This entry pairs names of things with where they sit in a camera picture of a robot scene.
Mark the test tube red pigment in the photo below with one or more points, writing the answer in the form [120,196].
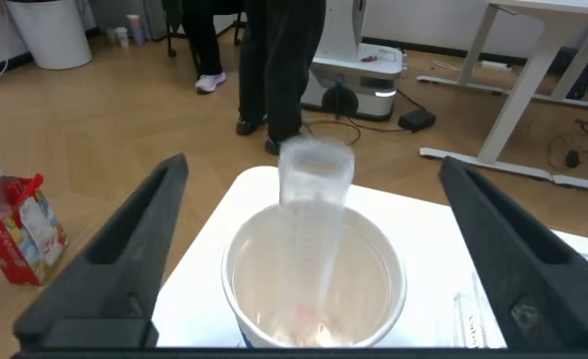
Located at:
[314,199]

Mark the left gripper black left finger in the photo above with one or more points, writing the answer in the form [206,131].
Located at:
[109,289]

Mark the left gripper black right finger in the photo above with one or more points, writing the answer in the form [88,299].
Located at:
[548,299]

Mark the red gift bag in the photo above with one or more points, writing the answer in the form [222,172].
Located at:
[20,239]

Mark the black power adapter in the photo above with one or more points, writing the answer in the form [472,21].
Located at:
[416,119]

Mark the person in white shirt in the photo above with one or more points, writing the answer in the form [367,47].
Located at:
[284,60]

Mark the small white paper cup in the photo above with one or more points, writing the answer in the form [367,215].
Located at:
[121,37]

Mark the blue white paper cup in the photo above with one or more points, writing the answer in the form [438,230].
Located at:
[374,279]

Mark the clear acrylic test tube rack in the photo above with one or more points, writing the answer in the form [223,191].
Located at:
[478,319]

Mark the white planter pot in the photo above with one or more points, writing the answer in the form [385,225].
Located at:
[50,35]

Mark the white standing desk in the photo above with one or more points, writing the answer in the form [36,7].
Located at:
[518,100]

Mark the person in black clothes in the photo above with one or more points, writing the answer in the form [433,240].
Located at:
[204,40]

